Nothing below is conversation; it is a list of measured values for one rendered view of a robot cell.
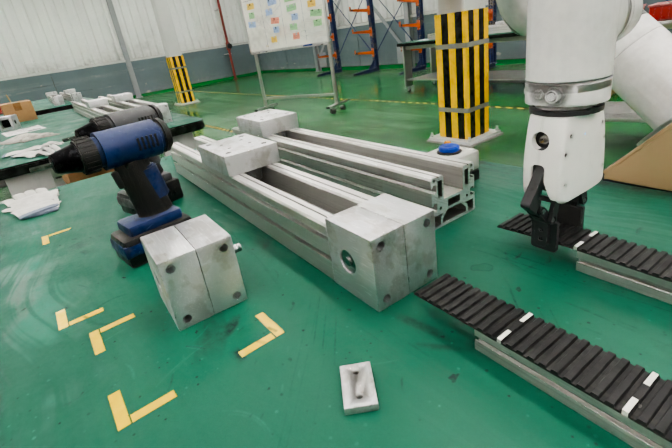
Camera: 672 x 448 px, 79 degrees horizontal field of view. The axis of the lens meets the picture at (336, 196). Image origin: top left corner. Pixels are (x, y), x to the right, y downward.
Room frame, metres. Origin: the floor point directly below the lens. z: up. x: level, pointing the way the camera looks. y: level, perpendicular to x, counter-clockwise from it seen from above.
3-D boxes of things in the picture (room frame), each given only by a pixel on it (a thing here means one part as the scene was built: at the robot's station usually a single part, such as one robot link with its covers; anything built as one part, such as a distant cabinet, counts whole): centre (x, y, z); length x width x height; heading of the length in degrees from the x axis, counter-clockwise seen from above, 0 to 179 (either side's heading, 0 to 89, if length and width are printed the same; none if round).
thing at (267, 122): (1.15, 0.16, 0.87); 0.16 x 0.11 x 0.07; 32
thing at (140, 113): (0.88, 0.44, 0.89); 0.20 x 0.08 x 0.22; 138
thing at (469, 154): (0.76, -0.22, 0.81); 0.10 x 0.08 x 0.06; 122
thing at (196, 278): (0.49, 0.19, 0.83); 0.11 x 0.10 x 0.10; 122
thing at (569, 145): (0.45, -0.27, 0.93); 0.10 x 0.07 x 0.11; 122
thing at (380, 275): (0.46, -0.06, 0.83); 0.12 x 0.09 x 0.10; 122
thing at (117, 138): (0.64, 0.34, 0.89); 0.20 x 0.08 x 0.22; 131
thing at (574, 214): (0.48, -0.31, 0.84); 0.03 x 0.03 x 0.07; 32
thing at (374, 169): (0.93, 0.03, 0.82); 0.80 x 0.10 x 0.09; 32
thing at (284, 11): (6.50, 0.35, 0.97); 1.51 x 0.50 x 1.95; 54
